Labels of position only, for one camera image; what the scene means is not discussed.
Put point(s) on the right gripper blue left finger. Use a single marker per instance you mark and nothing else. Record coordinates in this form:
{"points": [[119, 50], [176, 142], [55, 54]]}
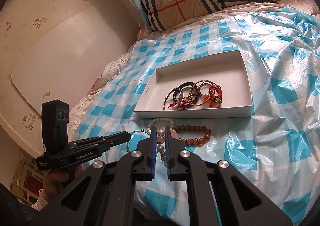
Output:
{"points": [[152, 152]]}

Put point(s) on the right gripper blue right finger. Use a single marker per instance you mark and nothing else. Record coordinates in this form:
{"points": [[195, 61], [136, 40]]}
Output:
{"points": [[173, 147]]}

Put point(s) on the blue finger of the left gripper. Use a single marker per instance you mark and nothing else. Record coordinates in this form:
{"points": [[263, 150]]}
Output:
{"points": [[109, 141]]}

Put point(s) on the red cord agate pendant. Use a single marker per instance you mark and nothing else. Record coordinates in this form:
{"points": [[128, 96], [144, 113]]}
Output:
{"points": [[207, 98]]}

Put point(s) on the red knotted bracelet green beads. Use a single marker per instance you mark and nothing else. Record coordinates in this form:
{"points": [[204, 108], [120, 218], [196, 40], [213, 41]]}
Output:
{"points": [[215, 96]]}

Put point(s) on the silver bangle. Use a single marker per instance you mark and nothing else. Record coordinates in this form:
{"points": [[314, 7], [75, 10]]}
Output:
{"points": [[177, 97]]}

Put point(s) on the person left hand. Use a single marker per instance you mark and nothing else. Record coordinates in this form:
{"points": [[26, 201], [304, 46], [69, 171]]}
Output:
{"points": [[53, 177]]}

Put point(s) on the white shallow cardboard box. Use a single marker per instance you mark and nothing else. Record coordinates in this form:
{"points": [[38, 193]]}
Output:
{"points": [[195, 77]]}

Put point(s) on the plaid pillow left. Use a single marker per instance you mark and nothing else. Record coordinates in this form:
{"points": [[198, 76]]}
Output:
{"points": [[165, 14]]}

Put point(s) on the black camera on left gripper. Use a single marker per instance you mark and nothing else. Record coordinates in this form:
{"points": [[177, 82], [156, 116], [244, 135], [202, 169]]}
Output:
{"points": [[54, 122]]}

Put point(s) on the white round board on wall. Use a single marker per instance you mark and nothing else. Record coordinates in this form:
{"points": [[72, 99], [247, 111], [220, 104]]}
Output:
{"points": [[65, 63]]}

